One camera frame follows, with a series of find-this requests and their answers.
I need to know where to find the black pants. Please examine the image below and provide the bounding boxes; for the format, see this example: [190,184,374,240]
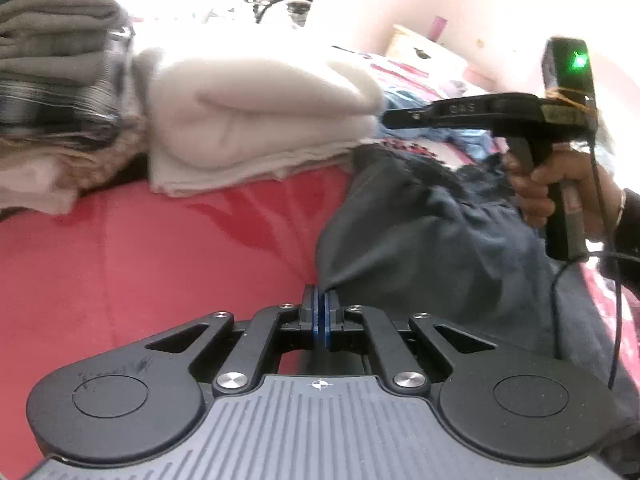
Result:
[317,143,639,461]

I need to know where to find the pile of folded clothes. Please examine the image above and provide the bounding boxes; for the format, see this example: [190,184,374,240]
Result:
[1,0,146,214]

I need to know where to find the person right hand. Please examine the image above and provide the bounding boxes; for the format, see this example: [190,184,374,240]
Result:
[501,146,624,242]

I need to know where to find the light blue crumpled garment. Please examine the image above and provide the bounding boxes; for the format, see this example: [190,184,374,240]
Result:
[376,88,499,162]

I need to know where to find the black tracker with green light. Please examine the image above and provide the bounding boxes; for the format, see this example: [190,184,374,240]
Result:
[541,37,594,94]

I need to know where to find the cream nightstand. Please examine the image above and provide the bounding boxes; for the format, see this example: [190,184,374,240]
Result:
[385,24,469,70]

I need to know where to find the pink cup on nightstand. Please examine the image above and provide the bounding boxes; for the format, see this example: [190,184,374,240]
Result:
[427,15,448,42]

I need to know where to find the folded white fluffy blanket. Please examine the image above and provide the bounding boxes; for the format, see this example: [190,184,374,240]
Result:
[134,48,384,197]

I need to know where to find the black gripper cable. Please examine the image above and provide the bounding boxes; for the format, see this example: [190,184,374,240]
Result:
[549,104,640,391]

